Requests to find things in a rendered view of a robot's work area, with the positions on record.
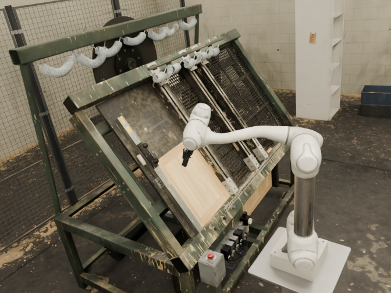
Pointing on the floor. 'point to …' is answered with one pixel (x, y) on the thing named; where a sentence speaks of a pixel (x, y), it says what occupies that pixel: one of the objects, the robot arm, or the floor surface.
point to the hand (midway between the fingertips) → (185, 161)
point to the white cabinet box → (318, 57)
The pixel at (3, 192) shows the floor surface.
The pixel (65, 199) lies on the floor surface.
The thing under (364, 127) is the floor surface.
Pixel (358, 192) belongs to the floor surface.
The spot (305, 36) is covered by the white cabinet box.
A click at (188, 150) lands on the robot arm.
